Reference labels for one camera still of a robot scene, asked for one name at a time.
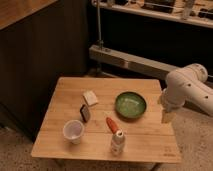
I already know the upper cluttered shelf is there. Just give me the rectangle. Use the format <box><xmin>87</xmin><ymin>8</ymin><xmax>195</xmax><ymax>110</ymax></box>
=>
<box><xmin>91</xmin><ymin>0</ymin><xmax>213</xmax><ymax>29</ymax></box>

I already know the white small bottle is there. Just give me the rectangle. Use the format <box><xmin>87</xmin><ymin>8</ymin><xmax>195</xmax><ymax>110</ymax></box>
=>
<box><xmin>111</xmin><ymin>130</ymin><xmax>125</xmax><ymax>156</ymax></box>

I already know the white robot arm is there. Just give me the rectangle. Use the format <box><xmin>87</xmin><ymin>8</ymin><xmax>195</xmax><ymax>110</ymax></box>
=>
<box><xmin>159</xmin><ymin>63</ymin><xmax>213</xmax><ymax>123</ymax></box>

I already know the vertical metal pole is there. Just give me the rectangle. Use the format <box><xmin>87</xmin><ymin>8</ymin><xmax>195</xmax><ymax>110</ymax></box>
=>
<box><xmin>97</xmin><ymin>0</ymin><xmax>103</xmax><ymax>50</ymax></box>

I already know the wooden low table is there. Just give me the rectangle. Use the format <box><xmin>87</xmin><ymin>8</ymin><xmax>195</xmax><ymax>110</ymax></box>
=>
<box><xmin>31</xmin><ymin>77</ymin><xmax>181</xmax><ymax>163</ymax></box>

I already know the white plastic cup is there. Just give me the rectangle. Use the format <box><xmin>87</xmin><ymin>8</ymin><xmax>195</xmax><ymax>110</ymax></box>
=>
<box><xmin>63</xmin><ymin>120</ymin><xmax>85</xmax><ymax>144</ymax></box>

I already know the green round plate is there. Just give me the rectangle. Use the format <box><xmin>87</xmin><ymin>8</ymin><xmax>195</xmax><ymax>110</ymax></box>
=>
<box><xmin>115</xmin><ymin>92</ymin><xmax>147</xmax><ymax>119</ymax></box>

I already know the orange carrot toy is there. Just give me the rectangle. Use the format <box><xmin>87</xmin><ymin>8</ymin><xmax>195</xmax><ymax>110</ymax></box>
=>
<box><xmin>106</xmin><ymin>117</ymin><xmax>118</xmax><ymax>134</ymax></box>

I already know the dark wooden cabinet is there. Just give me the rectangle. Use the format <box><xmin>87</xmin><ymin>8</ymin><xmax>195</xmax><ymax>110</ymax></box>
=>
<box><xmin>0</xmin><ymin>0</ymin><xmax>88</xmax><ymax>140</ymax></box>

